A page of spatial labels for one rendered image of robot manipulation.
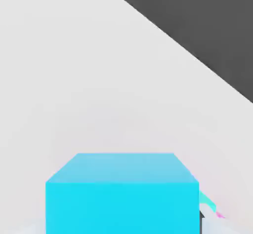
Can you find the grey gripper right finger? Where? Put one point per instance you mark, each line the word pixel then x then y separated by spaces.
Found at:
pixel 209 224

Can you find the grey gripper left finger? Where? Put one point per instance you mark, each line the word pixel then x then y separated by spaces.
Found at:
pixel 37 228

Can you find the small cyan cube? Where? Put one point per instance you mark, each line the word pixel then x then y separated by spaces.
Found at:
pixel 122 202

